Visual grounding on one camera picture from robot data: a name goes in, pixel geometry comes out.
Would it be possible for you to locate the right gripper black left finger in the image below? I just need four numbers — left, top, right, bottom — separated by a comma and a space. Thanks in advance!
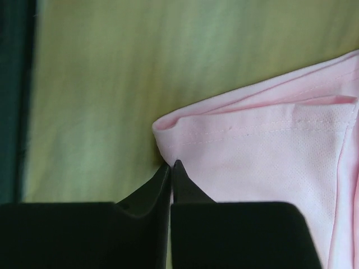
1, 164, 170, 268

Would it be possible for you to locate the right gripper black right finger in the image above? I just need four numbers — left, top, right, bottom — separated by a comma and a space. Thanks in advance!
171, 161, 321, 268

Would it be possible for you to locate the light pink t shirt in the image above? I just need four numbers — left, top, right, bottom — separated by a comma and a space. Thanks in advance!
152, 51, 358, 268

